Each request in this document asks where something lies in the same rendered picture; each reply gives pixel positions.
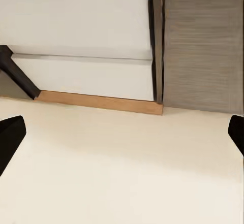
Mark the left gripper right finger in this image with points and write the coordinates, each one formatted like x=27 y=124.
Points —
x=236 y=131

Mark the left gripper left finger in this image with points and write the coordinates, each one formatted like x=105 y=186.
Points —
x=12 y=133

